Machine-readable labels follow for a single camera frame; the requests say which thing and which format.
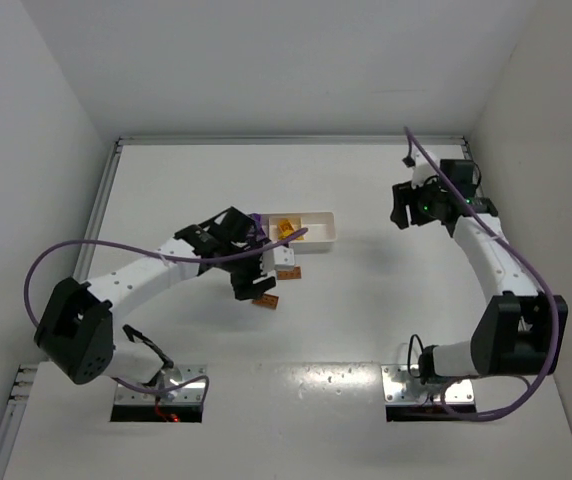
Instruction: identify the brown lego brick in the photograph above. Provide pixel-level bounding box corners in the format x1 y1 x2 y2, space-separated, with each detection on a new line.
276 266 302 281
251 294 279 310

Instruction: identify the orange curved lego brick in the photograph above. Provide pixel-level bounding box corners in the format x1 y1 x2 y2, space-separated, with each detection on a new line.
277 218 301 240

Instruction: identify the purple lego brick top pile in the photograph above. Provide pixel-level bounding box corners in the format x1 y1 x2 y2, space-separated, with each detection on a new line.
250 213 265 236

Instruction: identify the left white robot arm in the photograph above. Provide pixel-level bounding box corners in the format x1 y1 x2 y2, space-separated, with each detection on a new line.
34 207 295 388

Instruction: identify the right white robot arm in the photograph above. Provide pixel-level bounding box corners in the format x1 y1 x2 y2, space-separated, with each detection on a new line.
390 157 568 383

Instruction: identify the white three-compartment tray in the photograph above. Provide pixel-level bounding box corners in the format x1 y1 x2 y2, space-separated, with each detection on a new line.
260 212 337 254

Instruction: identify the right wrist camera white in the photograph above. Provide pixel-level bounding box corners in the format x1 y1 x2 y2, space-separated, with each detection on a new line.
403 147 438 189

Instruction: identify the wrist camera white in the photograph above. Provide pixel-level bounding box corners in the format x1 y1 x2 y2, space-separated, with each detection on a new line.
403 147 438 189
261 245 296 274

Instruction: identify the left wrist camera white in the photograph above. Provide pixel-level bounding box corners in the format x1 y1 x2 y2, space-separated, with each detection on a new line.
261 245 296 274

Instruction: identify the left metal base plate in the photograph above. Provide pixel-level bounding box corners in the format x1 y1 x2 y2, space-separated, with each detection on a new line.
110 365 209 424

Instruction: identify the metal base plate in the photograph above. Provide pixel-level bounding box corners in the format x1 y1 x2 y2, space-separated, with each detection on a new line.
110 365 209 424
381 364 477 422

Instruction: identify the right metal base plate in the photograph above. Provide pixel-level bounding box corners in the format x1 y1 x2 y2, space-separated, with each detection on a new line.
381 364 477 422

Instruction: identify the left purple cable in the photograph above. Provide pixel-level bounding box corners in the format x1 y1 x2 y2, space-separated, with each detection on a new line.
23 227 310 401

